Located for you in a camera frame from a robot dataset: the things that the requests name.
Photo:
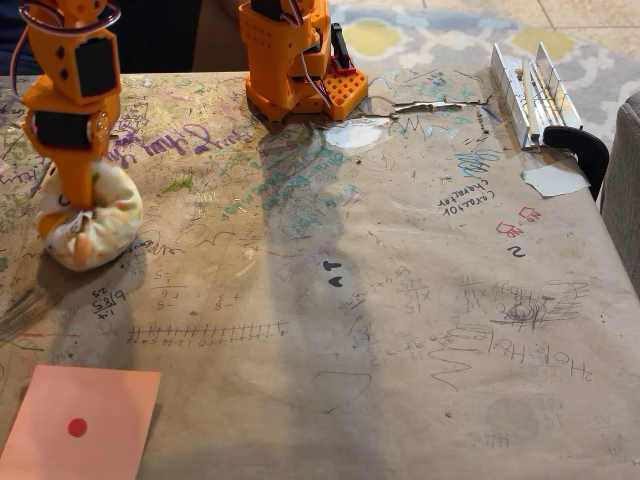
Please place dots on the orange gripper black servo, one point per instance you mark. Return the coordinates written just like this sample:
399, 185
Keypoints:
75, 160

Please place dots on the plush cat toy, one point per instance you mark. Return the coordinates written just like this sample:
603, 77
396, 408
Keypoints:
107, 225

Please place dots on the pink paper with red dot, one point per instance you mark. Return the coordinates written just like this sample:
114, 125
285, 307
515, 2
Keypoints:
110, 415

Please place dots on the orange SO-100 robot arm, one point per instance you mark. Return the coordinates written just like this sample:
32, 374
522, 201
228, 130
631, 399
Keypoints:
272, 55

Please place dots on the person's dark blue jeans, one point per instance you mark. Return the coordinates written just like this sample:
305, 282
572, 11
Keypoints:
155, 35

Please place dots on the brown upholstered seat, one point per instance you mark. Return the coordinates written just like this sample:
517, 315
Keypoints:
220, 35

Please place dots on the black red table clamp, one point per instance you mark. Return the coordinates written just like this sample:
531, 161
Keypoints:
342, 50

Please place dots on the scribbled brown paper table cover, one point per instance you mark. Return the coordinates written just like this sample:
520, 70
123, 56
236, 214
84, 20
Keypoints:
400, 310

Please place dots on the grey yellow patterned rug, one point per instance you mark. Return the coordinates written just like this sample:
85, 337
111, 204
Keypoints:
450, 35

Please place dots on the thin wooden stick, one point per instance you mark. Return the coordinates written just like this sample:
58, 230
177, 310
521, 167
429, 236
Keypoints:
532, 100

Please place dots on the grey upholstered couch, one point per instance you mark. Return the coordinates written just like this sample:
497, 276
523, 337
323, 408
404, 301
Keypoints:
622, 200

